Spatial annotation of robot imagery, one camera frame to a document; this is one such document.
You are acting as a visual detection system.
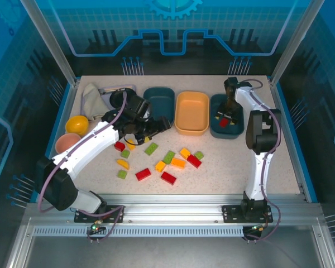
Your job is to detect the long green lego brick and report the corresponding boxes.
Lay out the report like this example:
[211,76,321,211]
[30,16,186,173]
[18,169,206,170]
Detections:
[144,142,159,156]
[162,150,176,165]

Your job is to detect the dark teal plastic container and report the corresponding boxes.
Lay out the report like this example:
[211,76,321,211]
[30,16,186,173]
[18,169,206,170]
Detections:
[142,87,176,125]
[209,93,245,140]

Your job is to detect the lavender tray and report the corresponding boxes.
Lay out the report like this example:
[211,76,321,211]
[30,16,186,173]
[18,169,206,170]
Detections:
[80,83,137,118]

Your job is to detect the aluminium mounting rail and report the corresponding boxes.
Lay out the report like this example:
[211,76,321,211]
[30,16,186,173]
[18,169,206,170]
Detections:
[23,194,326,227]

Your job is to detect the slotted grey cable duct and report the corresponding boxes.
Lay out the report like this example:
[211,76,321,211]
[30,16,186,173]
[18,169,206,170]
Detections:
[33,225,245,238]

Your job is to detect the beige folded cloth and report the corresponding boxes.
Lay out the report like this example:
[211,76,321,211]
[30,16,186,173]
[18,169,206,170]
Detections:
[82,83,112,121]

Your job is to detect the long orange lego brick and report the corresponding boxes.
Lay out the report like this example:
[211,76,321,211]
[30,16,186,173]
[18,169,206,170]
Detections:
[170,157,186,169]

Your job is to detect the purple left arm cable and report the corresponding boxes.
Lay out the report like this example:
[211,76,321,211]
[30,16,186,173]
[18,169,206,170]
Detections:
[37,91,128,243]

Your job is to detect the aluminium frame post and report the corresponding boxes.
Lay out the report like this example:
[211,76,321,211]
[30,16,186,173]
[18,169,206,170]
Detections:
[18,0,80,86]
[269,0,329,86]

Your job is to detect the pink cup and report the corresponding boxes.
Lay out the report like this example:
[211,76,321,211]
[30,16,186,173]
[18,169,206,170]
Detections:
[55,133,82,154]

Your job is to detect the aluminium side rail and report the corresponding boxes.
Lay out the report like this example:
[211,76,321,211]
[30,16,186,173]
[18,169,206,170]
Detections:
[27,79,80,204]
[267,76,310,203]

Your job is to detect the black round plate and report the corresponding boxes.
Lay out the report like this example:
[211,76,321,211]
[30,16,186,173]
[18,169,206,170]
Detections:
[109,88,137,109]

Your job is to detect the yellow bowl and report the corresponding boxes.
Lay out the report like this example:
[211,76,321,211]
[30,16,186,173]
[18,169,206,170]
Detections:
[65,115,89,134]

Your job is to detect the yellow plastic container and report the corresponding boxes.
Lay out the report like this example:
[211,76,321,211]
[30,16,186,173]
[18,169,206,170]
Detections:
[174,90,210,137]

